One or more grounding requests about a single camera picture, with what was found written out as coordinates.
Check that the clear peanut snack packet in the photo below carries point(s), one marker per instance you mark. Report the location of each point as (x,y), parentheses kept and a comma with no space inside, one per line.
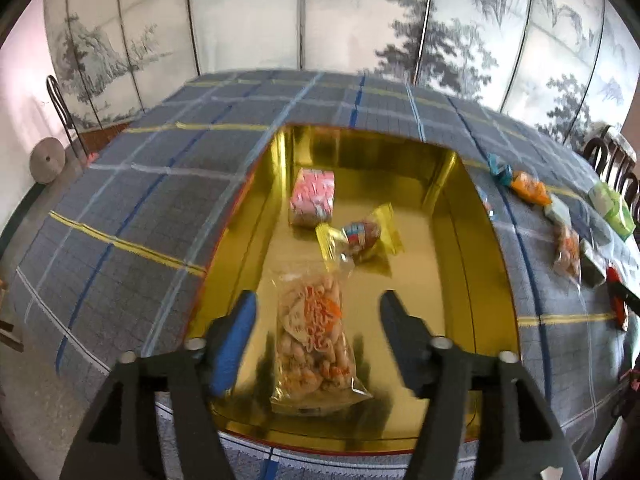
(312,340)

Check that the red snack packet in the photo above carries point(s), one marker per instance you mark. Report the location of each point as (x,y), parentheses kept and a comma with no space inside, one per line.
(620,317)

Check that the round grey disc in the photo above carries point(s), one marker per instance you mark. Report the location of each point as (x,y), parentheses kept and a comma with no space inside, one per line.
(46,160)

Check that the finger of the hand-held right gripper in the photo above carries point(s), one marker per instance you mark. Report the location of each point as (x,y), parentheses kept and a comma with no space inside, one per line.
(627,297)

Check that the yellow snack packet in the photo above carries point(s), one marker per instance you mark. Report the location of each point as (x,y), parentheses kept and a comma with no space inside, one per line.
(362,237)

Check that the painted landscape folding screen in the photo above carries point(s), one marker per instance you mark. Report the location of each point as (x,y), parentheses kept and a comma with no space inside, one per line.
(250,20)

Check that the grey green snack packet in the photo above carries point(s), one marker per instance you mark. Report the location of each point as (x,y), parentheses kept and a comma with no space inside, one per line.
(593,262)

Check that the pink snack packet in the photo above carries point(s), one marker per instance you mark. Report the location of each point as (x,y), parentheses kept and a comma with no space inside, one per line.
(312,197)

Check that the clear orange-print snack packet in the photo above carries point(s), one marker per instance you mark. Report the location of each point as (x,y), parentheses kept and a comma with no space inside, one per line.
(567,252)

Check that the bright green snack packet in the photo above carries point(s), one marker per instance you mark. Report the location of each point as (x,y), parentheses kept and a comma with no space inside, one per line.
(614,210)

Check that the orange snack packet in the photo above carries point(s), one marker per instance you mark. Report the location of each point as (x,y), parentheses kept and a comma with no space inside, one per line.
(530,187)

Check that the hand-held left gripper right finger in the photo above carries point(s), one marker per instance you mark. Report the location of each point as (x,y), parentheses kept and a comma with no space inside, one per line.
(400,340)

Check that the grey plaid tablecloth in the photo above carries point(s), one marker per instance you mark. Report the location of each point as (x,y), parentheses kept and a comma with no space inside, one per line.
(150,185)

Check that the blue snack packet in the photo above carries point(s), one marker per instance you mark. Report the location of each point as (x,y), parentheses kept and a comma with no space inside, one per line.
(499,167)

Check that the dark wooden chair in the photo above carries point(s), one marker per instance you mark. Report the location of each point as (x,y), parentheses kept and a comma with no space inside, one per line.
(612,160)

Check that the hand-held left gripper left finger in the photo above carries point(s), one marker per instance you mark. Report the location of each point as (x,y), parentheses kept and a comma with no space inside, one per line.
(234,345)

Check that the pale green snack packet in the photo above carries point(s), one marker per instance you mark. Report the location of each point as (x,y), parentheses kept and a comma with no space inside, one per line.
(556,212)

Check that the red tin box gold inside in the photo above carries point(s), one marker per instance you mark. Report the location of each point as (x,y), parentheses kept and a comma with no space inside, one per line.
(440,260)

